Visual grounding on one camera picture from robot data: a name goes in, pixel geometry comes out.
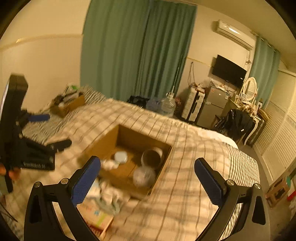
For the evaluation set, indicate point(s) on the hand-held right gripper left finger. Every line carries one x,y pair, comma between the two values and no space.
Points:
85,184

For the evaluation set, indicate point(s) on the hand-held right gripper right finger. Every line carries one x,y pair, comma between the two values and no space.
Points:
208,183

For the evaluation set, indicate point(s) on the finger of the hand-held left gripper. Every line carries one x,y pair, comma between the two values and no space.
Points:
39,118
60,145

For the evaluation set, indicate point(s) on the person's left hand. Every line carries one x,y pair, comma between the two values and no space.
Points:
16,173

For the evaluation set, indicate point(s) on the plaid blanket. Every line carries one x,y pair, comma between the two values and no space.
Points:
185,176

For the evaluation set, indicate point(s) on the crumpled white plastic wrap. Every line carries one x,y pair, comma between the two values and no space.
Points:
108,195

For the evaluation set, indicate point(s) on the crumpled white paper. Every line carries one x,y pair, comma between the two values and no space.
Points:
109,165

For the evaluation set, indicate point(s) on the cardboard box of clutter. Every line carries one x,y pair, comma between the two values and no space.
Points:
68,103

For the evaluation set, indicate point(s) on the flat printed carton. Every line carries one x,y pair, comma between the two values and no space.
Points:
97,216

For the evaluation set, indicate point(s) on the white round lid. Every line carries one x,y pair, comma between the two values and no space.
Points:
120,157

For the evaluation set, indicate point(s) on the open cardboard box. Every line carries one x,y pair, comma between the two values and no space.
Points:
108,143

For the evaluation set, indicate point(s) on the clear plastic container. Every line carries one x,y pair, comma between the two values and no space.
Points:
144,176

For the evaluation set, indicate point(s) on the brown round bowl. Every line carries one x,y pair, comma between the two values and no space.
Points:
151,158

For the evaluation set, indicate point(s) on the black jacket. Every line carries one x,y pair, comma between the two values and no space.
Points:
238,121

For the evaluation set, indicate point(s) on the small wooden stool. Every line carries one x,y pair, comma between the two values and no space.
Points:
277,191

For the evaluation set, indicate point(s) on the grey small fridge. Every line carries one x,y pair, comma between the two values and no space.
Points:
212,106

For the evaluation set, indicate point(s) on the brown suitcase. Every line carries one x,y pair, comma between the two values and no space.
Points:
260,126

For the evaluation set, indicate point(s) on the white ribbed suitcase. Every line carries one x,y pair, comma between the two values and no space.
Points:
193,105

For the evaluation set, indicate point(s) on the large clear water bottle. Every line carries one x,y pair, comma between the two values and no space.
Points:
168,105

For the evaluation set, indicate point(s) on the white louvered wardrobe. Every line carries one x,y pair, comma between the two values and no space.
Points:
277,129

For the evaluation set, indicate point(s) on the black bag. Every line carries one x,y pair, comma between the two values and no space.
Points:
138,101

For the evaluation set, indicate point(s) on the blue plastic bag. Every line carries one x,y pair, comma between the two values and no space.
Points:
152,105

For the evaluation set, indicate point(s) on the white oval vanity mirror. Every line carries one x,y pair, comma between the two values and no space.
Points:
251,89

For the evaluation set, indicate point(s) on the wide green curtain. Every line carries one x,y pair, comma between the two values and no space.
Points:
138,46

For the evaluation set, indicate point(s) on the narrow green curtain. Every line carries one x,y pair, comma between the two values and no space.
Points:
264,69

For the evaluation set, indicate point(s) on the white air conditioner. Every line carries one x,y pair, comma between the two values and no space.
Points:
234,33

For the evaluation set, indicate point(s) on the black wall television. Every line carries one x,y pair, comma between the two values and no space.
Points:
229,70

